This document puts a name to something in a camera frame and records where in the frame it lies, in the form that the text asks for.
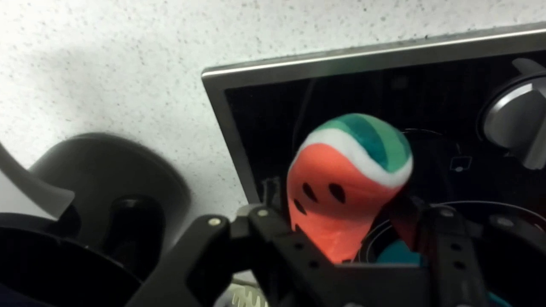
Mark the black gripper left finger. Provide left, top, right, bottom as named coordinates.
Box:
left=124, top=214, right=267, bottom=307

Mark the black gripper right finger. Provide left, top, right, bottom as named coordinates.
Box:
left=422, top=202, right=546, bottom=307

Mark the watermelon slice plushie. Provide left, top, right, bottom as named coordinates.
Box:
left=286, top=113, right=414, bottom=265

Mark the black induction cooktop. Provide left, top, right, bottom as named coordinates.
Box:
left=199, top=23, right=546, bottom=270

